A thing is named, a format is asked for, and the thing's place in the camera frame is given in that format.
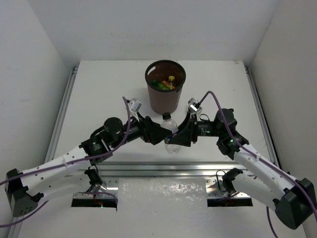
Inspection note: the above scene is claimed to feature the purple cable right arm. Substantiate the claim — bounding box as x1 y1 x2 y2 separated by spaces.
198 90 317 238

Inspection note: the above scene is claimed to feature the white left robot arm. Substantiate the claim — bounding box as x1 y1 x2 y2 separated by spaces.
2 114 196 218

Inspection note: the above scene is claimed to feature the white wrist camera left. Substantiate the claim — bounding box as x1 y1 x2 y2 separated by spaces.
128 98 142 120

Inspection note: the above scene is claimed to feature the green plastic bottle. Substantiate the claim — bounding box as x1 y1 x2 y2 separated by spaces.
151 80 170 90

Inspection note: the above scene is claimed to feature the aluminium frame rail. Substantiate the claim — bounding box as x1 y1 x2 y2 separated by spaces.
9 60 273 238

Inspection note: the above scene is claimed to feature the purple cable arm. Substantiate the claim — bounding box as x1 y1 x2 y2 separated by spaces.
198 90 317 238
0 96 133 228

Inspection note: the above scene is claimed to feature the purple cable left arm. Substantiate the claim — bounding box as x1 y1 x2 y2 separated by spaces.
0 96 133 228

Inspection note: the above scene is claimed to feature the brown garbage bin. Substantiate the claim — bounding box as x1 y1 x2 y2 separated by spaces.
145 59 186 115

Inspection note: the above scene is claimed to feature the clear bottle black label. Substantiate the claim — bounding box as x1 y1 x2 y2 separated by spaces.
161 112 181 154
188 98 198 107

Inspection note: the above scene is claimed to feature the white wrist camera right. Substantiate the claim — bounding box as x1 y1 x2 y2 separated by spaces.
188 102 202 119

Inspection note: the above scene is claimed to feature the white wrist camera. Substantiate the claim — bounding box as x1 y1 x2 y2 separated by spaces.
188 102 202 119
128 98 142 120

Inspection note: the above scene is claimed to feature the black cable loop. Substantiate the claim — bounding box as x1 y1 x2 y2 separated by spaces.
214 169 227 191

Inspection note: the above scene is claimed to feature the clear bottle yellow cap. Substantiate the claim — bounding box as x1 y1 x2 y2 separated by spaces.
168 75 176 89

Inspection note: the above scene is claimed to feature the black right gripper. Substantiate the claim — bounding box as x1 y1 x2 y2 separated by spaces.
168 112 223 146

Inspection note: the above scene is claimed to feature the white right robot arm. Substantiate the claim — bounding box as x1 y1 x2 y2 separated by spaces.
188 105 317 230

